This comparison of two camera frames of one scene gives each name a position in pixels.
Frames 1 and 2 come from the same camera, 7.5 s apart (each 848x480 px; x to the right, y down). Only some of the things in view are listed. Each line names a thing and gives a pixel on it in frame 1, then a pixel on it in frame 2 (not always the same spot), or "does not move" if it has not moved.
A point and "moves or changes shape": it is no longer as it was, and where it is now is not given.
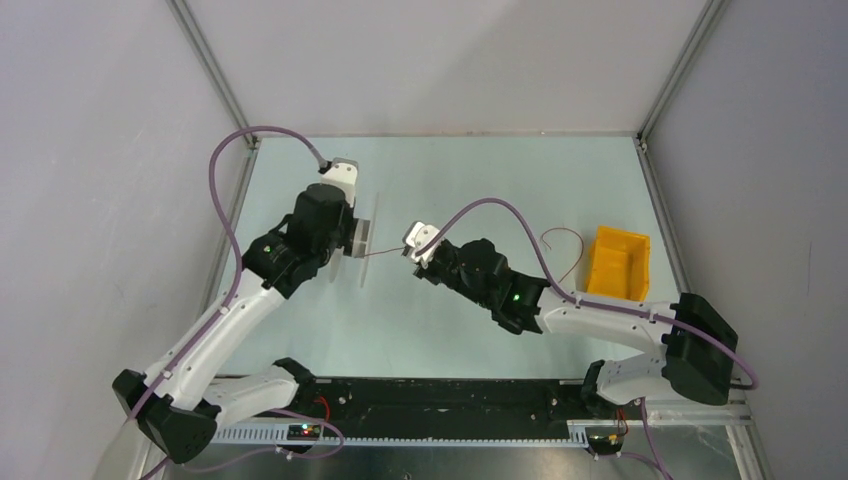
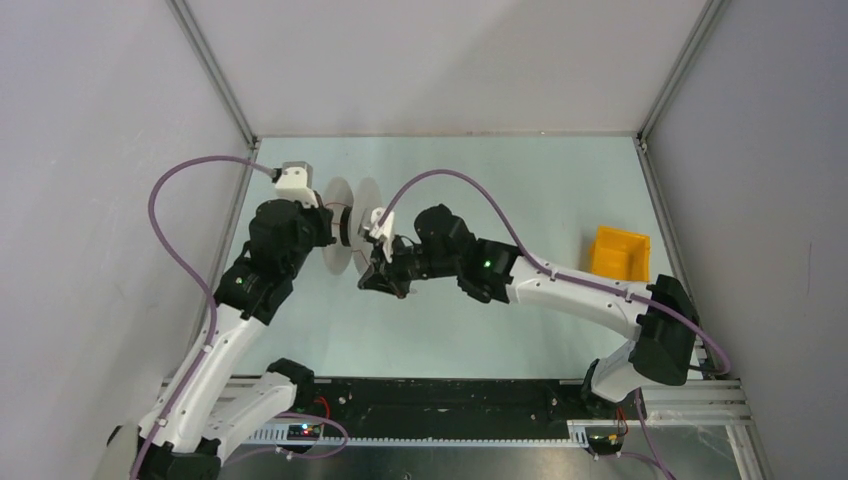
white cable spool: [363, 241] moves or changes shape
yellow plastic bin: [619, 266] does not move
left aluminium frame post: [198, 42] does not move
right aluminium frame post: [710, 12] does not move
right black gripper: [428, 273] -> [376, 276]
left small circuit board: [303, 432] does not move
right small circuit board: [607, 438] does not move
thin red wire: [542, 243] moves or changes shape
